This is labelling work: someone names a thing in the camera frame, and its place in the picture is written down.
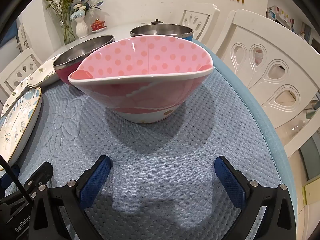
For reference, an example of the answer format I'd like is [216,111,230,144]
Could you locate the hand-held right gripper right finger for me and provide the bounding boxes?
[214,156,297,240]

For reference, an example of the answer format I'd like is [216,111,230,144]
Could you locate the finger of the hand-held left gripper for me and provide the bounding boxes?
[0,164,20,198]
[24,162,53,203]

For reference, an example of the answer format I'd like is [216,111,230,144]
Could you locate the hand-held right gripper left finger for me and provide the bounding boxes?
[27,155,112,240]

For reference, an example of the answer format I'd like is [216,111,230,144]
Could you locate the pink steel bowl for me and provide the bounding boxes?
[52,35,115,85]

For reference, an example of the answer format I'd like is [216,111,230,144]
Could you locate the pink polka dot bowl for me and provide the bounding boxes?
[68,35,214,124]

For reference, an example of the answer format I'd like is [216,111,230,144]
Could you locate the blue steel bowl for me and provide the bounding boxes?
[130,23,194,43]

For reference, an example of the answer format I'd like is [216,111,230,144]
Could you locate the blue floral plate gold rim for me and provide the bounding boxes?
[0,87,42,172]

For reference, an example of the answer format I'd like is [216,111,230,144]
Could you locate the light blue quilted mat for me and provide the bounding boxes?
[0,40,297,240]

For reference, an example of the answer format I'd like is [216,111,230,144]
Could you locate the pale yellow board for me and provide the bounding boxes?
[302,177,320,213]

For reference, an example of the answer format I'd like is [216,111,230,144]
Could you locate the white plate with green print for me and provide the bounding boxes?
[27,59,60,88]
[0,79,29,117]

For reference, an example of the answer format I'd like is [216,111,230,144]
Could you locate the white carved chair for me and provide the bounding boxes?
[0,48,43,105]
[215,9,320,165]
[181,3,221,42]

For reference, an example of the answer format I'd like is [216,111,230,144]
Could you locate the glass vase with green stems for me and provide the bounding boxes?
[43,0,77,45]

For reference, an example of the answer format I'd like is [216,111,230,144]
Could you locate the white vase with blue flowers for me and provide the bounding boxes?
[70,0,104,39]

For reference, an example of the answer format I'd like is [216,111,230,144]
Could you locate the red lidded cup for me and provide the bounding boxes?
[90,19,107,32]

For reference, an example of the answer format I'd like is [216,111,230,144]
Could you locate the black cable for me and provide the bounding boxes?
[0,154,32,202]

